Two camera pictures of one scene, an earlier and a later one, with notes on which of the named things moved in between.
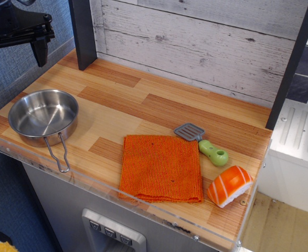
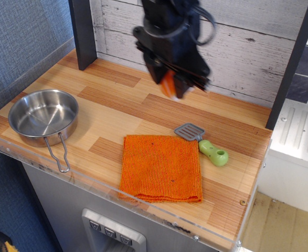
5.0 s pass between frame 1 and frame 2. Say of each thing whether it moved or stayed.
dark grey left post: stayed
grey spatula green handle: stayed
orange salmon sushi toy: moved
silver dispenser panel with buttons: stayed
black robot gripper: moved
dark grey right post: stayed
